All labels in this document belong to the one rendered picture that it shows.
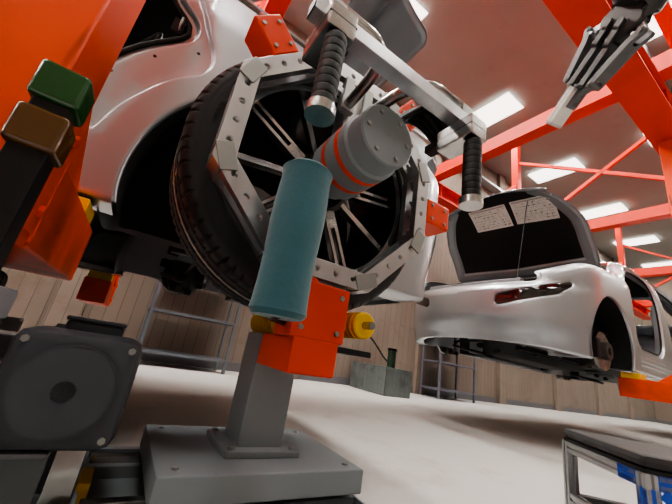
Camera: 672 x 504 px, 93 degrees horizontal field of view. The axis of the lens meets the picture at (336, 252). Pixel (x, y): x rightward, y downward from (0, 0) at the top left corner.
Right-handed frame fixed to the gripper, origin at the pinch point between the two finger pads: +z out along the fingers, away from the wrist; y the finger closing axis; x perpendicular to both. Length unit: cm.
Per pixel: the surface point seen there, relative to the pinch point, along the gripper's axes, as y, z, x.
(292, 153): -16, 30, -47
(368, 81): -11.3, 8.9, -36.1
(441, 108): -5.4, 8.2, -21.2
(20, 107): 29, 19, -74
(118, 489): 36, 83, -64
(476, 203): 11.3, 19.8, -13.8
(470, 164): 4.8, 14.8, -15.0
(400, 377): -221, 383, 218
